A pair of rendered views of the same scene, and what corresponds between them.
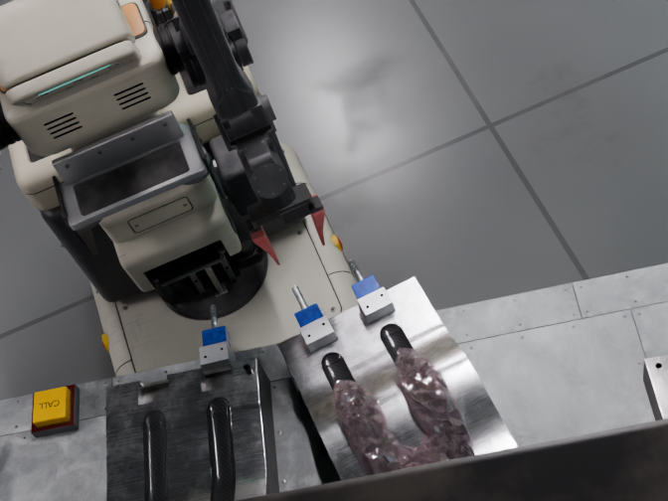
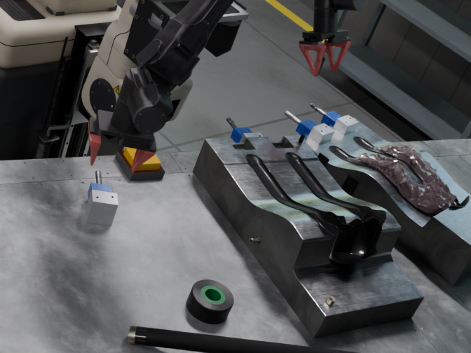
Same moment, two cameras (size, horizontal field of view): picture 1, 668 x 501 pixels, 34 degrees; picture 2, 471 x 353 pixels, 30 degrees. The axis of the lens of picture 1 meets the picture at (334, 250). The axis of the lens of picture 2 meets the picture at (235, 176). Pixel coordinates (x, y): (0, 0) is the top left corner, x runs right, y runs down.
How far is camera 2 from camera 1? 1.78 m
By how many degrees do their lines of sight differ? 43
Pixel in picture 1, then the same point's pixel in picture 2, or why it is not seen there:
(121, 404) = (223, 148)
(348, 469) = (394, 194)
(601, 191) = not seen: hidden behind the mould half
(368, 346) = (351, 145)
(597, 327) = (449, 161)
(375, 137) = not seen: hidden behind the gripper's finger
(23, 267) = not seen: outside the picture
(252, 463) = (334, 188)
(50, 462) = (152, 196)
